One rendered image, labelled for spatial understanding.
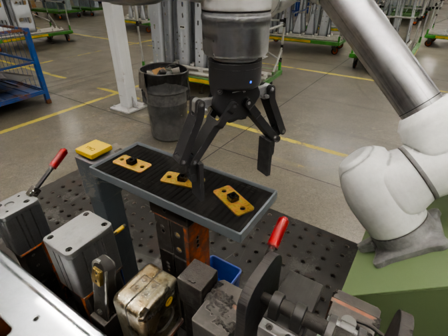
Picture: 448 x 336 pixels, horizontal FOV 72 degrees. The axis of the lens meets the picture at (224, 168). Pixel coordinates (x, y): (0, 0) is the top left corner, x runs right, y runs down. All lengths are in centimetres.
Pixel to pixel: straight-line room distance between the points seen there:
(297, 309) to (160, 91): 281
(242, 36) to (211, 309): 39
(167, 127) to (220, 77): 282
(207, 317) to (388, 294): 48
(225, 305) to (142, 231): 75
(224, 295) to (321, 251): 67
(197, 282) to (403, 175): 55
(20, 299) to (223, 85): 54
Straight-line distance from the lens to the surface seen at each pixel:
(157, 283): 55
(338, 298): 56
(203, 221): 52
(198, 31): 484
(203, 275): 53
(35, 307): 70
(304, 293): 45
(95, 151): 78
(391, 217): 87
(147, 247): 114
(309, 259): 112
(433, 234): 92
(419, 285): 83
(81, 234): 63
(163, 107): 315
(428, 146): 85
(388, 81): 88
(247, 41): 41
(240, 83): 43
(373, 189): 83
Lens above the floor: 151
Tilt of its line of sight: 32 degrees down
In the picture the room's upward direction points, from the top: straight up
